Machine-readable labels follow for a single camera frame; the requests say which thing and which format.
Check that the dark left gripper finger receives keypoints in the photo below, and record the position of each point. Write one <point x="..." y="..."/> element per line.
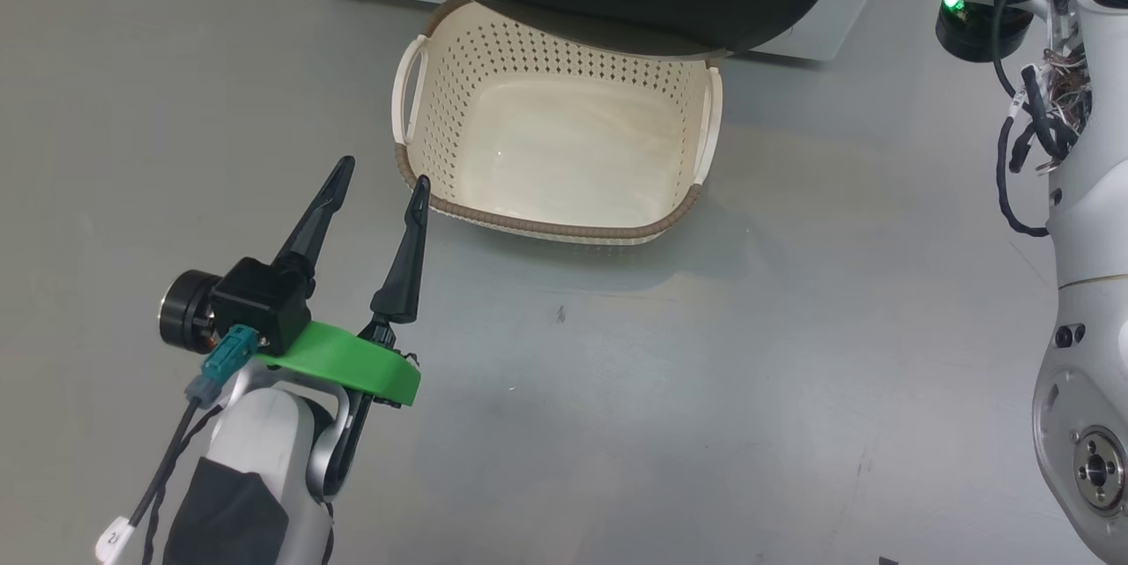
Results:
<point x="308" y="234"/>
<point x="407" y="274"/>

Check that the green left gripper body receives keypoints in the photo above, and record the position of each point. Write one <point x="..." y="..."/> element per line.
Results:
<point x="352" y="367"/>

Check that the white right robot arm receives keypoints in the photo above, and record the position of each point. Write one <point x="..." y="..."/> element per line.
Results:
<point x="1093" y="221"/>

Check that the cream perforated laundry basket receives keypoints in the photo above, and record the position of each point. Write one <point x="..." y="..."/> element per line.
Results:
<point x="564" y="151"/>

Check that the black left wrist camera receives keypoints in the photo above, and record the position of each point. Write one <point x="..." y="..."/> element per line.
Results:
<point x="260" y="301"/>

